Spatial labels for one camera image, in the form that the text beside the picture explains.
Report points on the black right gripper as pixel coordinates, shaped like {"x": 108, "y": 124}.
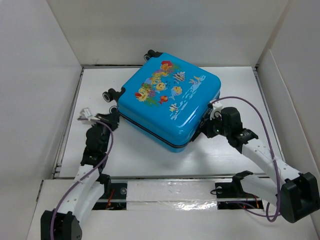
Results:
{"x": 206, "y": 127}

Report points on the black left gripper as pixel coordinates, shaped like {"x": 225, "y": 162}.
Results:
{"x": 112, "y": 119}

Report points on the blue hard-shell suitcase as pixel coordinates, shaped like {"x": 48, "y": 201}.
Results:
{"x": 167, "y": 99}

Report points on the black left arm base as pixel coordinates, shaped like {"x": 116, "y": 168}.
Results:
{"x": 114, "y": 199}

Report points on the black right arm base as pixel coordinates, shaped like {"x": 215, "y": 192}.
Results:
{"x": 229, "y": 198}

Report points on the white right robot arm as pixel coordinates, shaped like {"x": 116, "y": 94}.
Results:
{"x": 294, "y": 194}

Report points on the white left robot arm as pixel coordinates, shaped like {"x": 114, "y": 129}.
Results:
{"x": 66, "y": 220}

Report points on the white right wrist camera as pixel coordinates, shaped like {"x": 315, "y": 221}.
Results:
{"x": 216, "y": 108}

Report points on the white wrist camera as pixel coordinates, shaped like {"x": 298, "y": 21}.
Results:
{"x": 86, "y": 113}
{"x": 216, "y": 108}

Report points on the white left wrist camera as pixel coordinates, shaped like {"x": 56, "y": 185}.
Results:
{"x": 86, "y": 113}

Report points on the aluminium mounting rail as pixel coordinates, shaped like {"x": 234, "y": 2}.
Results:
{"x": 179, "y": 177}

